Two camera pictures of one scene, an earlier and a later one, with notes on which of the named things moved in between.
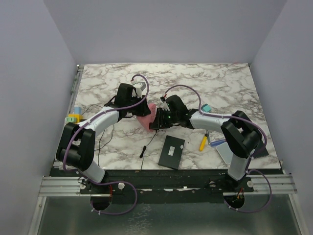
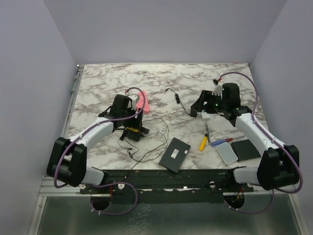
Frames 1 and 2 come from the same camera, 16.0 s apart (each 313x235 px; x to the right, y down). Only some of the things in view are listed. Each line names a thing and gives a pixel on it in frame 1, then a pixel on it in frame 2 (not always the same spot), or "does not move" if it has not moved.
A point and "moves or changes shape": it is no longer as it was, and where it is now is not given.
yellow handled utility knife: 202,147 does not move
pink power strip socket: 145,120 moves or changes shape
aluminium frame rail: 60,186 does not move
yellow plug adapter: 78,117 -> 132,129
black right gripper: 159,123 -> 205,96
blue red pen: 215,143 does not move
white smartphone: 225,152 does not move
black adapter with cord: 144,150 moves or changes shape
